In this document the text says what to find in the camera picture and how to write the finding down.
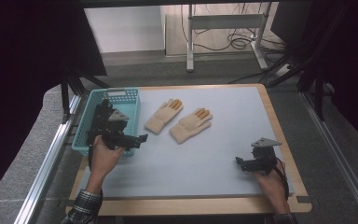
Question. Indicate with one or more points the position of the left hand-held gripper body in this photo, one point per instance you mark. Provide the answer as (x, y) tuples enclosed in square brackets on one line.
[(115, 130)]

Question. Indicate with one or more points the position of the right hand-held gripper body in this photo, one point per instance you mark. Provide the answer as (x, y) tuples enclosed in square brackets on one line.
[(265, 158)]

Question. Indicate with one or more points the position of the black glove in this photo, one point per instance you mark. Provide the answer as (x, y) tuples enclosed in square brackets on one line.
[(101, 109)]

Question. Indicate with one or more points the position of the teal plastic mesh basket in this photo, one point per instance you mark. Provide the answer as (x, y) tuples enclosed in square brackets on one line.
[(130, 107)]

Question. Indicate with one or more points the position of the beige knit glove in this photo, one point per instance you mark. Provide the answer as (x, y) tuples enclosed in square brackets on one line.
[(163, 116), (189, 126)]

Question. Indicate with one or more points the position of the person's right hand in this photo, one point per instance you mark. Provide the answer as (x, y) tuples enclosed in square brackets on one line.
[(275, 186)]

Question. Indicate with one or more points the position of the person's left hand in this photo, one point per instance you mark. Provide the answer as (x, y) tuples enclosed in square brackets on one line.
[(104, 161)]

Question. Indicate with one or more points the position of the grey foam mat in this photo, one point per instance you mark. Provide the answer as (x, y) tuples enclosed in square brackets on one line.
[(183, 168)]

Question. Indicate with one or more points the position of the black stand legs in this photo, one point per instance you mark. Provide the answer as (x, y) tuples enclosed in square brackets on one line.
[(64, 96), (319, 93)]

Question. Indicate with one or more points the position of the white power strip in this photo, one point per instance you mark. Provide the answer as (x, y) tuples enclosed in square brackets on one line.
[(283, 70)]

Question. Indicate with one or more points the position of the white panel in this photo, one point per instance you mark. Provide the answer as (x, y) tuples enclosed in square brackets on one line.
[(124, 29)]

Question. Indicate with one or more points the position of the dark curtain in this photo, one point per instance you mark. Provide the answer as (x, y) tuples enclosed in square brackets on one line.
[(354, 62), (21, 62)]

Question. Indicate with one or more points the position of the aluminium rail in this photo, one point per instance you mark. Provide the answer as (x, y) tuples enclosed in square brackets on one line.
[(48, 158), (338, 155)]

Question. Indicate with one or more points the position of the white metal desk frame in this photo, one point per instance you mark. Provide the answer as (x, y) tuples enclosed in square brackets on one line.
[(227, 21)]

